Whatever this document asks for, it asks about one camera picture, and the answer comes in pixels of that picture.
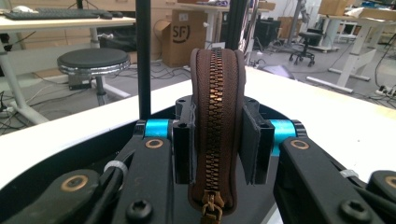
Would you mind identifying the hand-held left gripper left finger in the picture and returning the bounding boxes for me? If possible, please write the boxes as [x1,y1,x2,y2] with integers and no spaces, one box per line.
[172,96,198,185]

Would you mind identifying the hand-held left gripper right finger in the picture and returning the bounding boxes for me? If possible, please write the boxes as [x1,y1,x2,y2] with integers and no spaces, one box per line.
[238,96,275,186]

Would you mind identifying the brown zip pouch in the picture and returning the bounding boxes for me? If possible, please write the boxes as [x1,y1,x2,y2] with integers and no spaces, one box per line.
[187,47,247,224]

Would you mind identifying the black stand pole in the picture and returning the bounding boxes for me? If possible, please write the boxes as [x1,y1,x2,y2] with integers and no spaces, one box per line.
[134,0,152,120]

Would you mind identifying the cardboard box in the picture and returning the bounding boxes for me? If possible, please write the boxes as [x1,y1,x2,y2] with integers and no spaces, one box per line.
[153,8,217,68]

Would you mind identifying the black wheeled stool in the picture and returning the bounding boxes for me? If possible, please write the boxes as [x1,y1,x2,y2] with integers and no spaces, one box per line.
[289,31,324,68]

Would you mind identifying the chrome-rimmed black round stool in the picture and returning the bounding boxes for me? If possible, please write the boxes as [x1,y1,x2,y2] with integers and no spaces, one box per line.
[56,47,132,106]

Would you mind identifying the white-legged desk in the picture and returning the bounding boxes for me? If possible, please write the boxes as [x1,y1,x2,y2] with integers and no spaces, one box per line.
[306,7,396,94]

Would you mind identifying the white power strip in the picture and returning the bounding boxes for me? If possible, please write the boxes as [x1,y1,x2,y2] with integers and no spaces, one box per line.
[375,86,396,98]

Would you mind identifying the white desk with keyboard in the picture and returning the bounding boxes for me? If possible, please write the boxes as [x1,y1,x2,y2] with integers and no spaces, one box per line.
[0,15,137,126]

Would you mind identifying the black keyboard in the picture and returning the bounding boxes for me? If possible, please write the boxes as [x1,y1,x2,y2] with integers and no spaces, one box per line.
[4,7,124,21]

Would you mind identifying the white computer mouse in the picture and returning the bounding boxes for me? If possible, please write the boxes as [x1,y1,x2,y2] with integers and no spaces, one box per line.
[10,5,35,14]

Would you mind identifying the floor cables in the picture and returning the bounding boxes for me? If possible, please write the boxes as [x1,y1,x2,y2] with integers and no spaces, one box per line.
[115,60,191,81]

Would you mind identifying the black column with cables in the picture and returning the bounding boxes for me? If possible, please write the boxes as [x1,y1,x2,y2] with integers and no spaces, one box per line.
[224,0,260,52]

